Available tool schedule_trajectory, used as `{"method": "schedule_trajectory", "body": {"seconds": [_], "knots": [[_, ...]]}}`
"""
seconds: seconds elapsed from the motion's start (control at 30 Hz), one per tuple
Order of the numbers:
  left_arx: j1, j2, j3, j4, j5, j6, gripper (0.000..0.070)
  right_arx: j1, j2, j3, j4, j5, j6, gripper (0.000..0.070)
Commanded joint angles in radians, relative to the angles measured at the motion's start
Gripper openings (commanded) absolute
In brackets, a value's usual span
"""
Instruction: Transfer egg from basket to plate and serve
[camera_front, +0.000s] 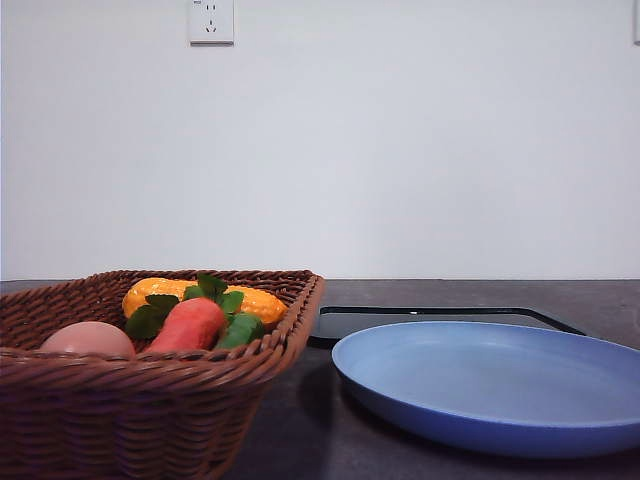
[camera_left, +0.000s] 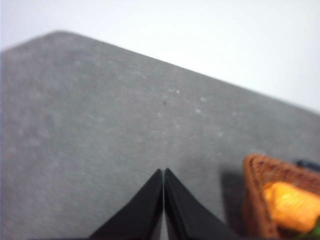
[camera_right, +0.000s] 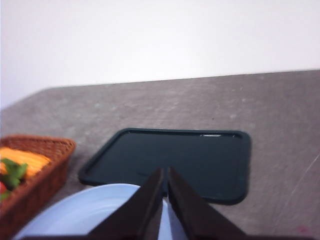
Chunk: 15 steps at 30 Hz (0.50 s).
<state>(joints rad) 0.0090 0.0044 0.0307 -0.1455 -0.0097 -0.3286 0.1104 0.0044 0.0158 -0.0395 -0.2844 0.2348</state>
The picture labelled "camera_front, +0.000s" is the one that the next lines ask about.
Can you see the blue plastic plate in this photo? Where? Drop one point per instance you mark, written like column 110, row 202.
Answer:
column 504, row 388

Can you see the brown egg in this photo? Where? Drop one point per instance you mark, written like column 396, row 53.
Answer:
column 89, row 338

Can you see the brown wicker basket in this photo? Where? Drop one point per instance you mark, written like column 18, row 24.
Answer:
column 162, row 414

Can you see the dark green tray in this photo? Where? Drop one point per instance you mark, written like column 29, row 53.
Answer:
column 335, row 323

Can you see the yellow toy corn cob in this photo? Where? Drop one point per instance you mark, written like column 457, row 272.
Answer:
column 266, row 307

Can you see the green toy cucumber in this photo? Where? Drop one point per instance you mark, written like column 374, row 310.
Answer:
column 243, row 329

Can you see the orange toy carrot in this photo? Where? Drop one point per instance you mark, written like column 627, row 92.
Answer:
column 193, row 322

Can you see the white wall power outlet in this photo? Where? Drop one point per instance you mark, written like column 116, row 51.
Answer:
column 212, row 23

